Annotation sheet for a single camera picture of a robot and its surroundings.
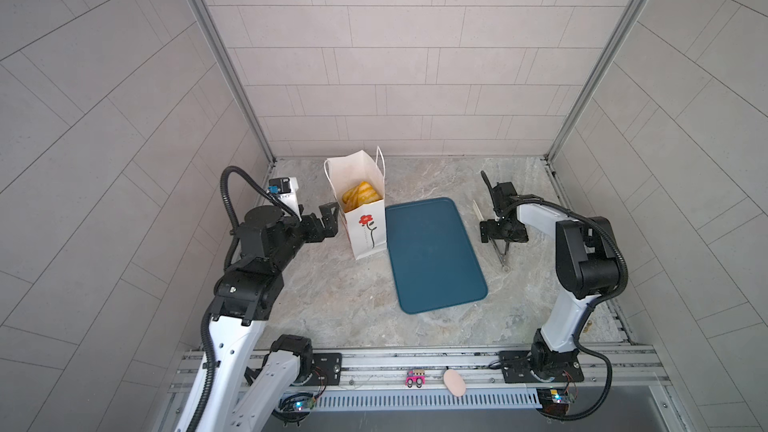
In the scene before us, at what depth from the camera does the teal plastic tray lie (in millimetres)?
843

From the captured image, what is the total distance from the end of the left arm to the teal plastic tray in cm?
35

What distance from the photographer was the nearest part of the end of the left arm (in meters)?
0.56
